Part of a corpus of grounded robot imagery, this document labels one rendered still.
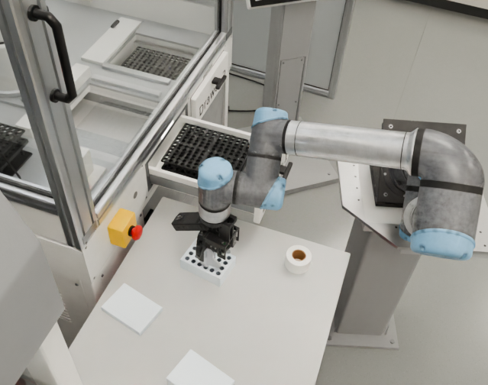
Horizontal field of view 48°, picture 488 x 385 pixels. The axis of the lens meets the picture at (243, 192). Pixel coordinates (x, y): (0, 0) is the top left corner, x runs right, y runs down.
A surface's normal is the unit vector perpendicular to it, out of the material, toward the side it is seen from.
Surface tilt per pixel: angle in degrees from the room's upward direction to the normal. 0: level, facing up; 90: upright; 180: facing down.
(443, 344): 0
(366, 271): 90
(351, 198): 0
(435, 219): 52
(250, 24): 90
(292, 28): 90
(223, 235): 90
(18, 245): 69
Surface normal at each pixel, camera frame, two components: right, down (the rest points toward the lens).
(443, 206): -0.47, -0.06
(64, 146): 0.94, 0.28
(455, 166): -0.23, -0.23
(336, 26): -0.37, 0.67
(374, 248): -0.04, 0.74
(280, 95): 0.33, 0.71
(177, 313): 0.04, -0.67
